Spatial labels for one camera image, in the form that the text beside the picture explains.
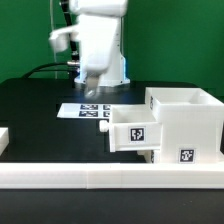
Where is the grey thin cable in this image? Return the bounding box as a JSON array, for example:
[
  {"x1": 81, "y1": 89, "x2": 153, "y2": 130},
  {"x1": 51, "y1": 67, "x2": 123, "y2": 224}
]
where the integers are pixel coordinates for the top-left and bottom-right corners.
[{"x1": 49, "y1": 0, "x2": 58, "y2": 80}]

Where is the white drawer cabinet frame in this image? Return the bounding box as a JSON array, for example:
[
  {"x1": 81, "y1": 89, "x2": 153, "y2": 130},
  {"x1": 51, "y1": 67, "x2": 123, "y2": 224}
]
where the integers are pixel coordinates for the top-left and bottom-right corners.
[{"x1": 145, "y1": 87, "x2": 224, "y2": 164}]

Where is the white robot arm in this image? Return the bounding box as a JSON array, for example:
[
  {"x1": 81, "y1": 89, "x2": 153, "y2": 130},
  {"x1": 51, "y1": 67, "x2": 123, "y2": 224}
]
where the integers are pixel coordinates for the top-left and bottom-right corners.
[{"x1": 49, "y1": 0, "x2": 130, "y2": 98}]

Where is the white front rail fence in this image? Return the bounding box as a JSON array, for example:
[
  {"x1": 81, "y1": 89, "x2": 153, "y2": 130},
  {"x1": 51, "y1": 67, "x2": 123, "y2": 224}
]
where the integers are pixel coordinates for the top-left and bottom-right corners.
[{"x1": 0, "y1": 163, "x2": 224, "y2": 189}]

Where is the white drawer box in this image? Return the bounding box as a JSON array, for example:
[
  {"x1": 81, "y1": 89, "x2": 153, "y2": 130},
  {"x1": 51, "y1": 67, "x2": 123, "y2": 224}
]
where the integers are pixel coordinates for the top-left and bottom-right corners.
[
  {"x1": 99, "y1": 105, "x2": 162, "y2": 152},
  {"x1": 137, "y1": 150, "x2": 154, "y2": 163}
]

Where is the white left rail fence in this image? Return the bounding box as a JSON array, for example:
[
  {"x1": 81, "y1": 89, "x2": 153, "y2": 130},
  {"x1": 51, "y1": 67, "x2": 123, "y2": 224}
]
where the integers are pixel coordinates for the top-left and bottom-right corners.
[{"x1": 0, "y1": 127, "x2": 9, "y2": 155}]

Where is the black cable bundle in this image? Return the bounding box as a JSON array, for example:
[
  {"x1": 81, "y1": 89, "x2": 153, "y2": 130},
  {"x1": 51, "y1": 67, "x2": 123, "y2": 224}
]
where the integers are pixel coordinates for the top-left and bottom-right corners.
[{"x1": 21, "y1": 61, "x2": 81, "y2": 80}]

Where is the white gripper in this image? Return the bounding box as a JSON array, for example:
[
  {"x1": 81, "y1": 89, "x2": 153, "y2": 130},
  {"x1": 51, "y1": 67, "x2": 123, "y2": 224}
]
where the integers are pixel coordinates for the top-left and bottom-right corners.
[{"x1": 78, "y1": 15, "x2": 119, "y2": 98}]

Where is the white rail fence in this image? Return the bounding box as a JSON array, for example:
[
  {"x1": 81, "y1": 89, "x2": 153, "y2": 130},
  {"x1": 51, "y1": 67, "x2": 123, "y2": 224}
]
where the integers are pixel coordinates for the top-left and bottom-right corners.
[
  {"x1": 0, "y1": 127, "x2": 9, "y2": 155},
  {"x1": 0, "y1": 163, "x2": 224, "y2": 189}
]

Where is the marker tag sheet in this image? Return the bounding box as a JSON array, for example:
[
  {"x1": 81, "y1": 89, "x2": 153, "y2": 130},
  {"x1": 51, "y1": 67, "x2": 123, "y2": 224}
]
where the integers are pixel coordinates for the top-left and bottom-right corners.
[{"x1": 57, "y1": 103, "x2": 111, "y2": 119}]

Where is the white front drawer box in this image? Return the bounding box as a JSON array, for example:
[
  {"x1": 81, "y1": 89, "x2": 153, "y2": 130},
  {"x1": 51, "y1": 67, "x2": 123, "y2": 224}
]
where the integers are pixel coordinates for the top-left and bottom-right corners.
[{"x1": 137, "y1": 150, "x2": 154, "y2": 163}]

